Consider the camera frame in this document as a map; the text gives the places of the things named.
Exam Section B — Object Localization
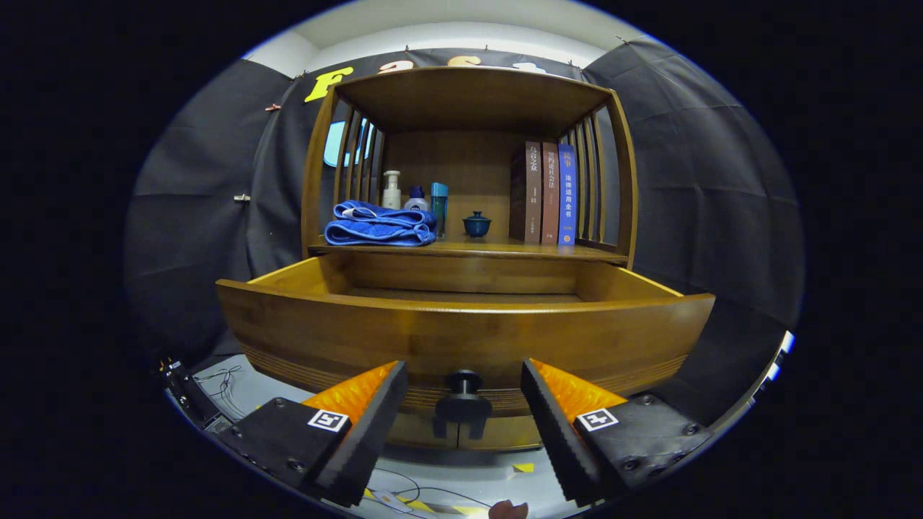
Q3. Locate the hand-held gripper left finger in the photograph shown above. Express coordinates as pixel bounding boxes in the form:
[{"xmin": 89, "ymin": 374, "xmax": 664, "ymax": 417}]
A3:
[{"xmin": 216, "ymin": 360, "xmax": 409, "ymax": 507}]

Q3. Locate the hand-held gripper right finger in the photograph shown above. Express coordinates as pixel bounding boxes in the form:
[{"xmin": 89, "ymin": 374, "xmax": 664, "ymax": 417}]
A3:
[{"xmin": 521, "ymin": 358, "xmax": 715, "ymax": 505}]

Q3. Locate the wooden drawer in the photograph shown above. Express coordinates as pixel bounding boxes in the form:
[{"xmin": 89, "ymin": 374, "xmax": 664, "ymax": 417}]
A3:
[{"xmin": 215, "ymin": 251, "xmax": 716, "ymax": 422}]

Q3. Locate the wooden cabinet door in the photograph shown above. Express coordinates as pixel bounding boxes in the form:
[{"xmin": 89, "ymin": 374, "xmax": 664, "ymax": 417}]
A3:
[
  {"xmin": 389, "ymin": 414, "xmax": 460, "ymax": 451},
  {"xmin": 458, "ymin": 414, "xmax": 542, "ymax": 451}
]

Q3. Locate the wooden countertop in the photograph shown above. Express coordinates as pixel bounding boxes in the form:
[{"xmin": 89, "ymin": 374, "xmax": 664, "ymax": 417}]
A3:
[{"xmin": 309, "ymin": 234, "xmax": 628, "ymax": 264}]

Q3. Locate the wooden cabinet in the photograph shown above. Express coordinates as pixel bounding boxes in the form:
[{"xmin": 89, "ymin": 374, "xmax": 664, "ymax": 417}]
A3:
[{"xmin": 299, "ymin": 66, "xmax": 639, "ymax": 451}]

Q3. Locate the black electronic box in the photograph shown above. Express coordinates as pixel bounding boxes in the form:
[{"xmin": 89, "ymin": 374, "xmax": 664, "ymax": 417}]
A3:
[{"xmin": 160, "ymin": 359, "xmax": 221, "ymax": 430}]

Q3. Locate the blue folded towel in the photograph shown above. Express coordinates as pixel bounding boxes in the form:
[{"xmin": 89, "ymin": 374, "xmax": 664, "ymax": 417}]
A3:
[{"xmin": 324, "ymin": 200, "xmax": 438, "ymax": 247}]

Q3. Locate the reddish brown book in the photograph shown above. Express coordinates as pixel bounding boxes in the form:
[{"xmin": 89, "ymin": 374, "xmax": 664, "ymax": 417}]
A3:
[{"xmin": 541, "ymin": 142, "xmax": 560, "ymax": 245}]

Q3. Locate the blue book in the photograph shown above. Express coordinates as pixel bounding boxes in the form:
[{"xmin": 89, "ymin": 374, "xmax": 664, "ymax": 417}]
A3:
[{"xmin": 557, "ymin": 143, "xmax": 578, "ymax": 247}]

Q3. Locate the clear teal bottle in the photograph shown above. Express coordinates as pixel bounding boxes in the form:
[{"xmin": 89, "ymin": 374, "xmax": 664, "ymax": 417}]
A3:
[{"xmin": 430, "ymin": 182, "xmax": 449, "ymax": 240}]

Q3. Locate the dark brown book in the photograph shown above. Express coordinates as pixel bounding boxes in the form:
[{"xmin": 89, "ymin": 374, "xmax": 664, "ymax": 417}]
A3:
[{"xmin": 509, "ymin": 141, "xmax": 543, "ymax": 244}]

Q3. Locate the white panel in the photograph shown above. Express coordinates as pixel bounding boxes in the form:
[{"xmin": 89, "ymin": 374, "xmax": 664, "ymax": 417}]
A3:
[{"xmin": 750, "ymin": 329, "xmax": 797, "ymax": 404}]

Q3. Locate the thin dark floor cable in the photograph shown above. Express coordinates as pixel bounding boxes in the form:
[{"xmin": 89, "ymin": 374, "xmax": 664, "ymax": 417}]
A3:
[{"xmin": 364, "ymin": 467, "xmax": 495, "ymax": 516}]

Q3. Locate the white cable bundle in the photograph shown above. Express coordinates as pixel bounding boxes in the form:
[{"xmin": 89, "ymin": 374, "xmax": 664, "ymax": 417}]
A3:
[{"xmin": 193, "ymin": 364, "xmax": 244, "ymax": 420}]

